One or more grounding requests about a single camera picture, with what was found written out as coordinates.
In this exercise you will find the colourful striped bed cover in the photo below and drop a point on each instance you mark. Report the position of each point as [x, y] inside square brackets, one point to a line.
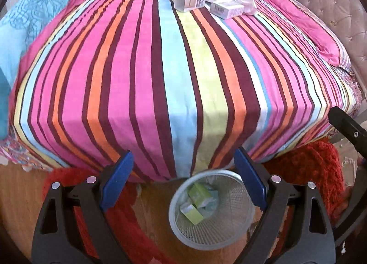
[180, 90]

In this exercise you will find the lime box in basket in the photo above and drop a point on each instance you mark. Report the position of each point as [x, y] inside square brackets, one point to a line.
[191, 213]

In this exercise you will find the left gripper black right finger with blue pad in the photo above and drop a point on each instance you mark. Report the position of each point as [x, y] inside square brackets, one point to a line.
[294, 226]

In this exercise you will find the red shaggy rug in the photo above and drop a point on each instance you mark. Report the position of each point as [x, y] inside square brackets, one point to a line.
[317, 161]

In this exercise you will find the blue patterned quilt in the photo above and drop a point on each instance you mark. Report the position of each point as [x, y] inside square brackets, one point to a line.
[19, 28]

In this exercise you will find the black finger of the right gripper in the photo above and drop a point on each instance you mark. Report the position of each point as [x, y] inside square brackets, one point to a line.
[349, 128]

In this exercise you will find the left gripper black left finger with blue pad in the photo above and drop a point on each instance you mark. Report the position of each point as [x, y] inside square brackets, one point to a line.
[57, 239]

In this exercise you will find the white mesh waste basket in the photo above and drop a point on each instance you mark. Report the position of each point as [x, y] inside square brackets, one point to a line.
[225, 221]

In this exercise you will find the pink pillow near headboard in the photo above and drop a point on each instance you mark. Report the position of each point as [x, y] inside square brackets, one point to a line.
[328, 45]

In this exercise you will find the green box in basket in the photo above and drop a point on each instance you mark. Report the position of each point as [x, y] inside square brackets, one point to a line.
[202, 194]

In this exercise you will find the white barcode box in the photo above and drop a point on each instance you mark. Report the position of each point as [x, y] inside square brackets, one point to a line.
[226, 9]

